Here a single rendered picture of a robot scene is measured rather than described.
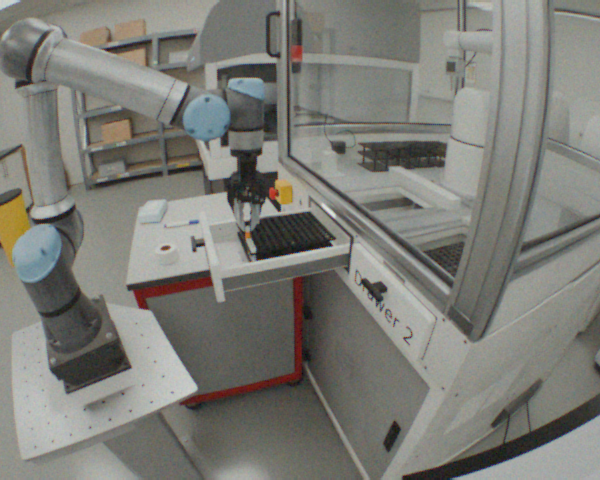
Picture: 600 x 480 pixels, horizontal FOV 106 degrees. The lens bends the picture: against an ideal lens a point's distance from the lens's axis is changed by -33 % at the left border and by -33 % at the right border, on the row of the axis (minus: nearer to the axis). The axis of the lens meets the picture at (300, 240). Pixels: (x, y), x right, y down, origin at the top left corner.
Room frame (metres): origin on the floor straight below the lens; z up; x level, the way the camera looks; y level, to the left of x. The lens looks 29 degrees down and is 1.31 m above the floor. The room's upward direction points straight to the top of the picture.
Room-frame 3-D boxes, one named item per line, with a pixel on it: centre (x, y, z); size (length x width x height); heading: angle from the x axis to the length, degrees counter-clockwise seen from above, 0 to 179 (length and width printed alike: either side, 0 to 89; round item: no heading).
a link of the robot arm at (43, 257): (0.42, 0.51, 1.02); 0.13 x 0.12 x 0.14; 21
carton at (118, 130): (4.15, 2.51, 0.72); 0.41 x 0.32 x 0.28; 109
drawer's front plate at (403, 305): (0.53, -0.18, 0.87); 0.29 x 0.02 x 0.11; 20
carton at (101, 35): (4.07, 2.74, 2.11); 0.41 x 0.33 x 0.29; 109
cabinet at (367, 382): (0.95, -0.54, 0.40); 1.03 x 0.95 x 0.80; 20
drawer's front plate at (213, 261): (0.72, 0.23, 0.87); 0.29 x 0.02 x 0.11; 20
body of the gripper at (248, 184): (0.70, 0.12, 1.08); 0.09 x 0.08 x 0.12; 13
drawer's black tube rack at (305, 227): (0.79, 0.04, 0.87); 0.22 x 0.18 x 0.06; 110
